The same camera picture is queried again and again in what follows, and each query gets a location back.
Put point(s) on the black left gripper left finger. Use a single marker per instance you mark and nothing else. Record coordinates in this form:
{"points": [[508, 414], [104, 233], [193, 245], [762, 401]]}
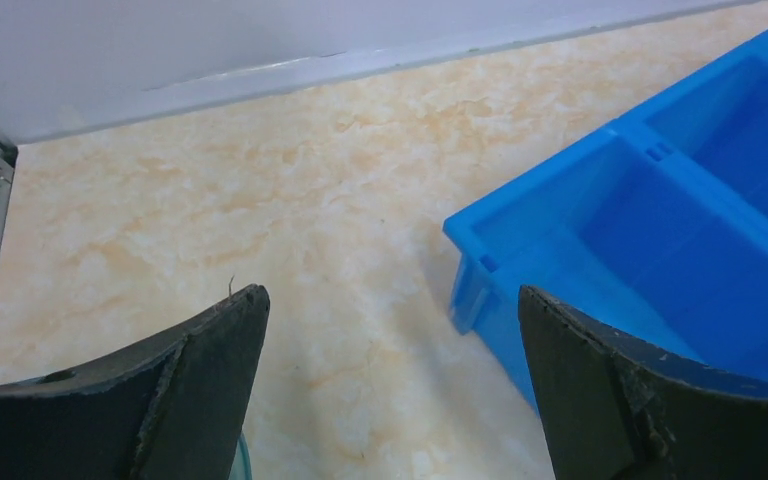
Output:
{"points": [[170, 406]]}

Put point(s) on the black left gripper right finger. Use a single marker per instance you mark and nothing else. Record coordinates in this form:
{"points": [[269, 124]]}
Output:
{"points": [[614, 406]]}

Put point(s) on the teal translucent plastic basin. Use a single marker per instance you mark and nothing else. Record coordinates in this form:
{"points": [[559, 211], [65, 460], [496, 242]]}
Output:
{"points": [[241, 465]]}

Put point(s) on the blue plastic divided bin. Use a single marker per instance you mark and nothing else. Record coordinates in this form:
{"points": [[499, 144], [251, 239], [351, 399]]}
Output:
{"points": [[655, 223]]}

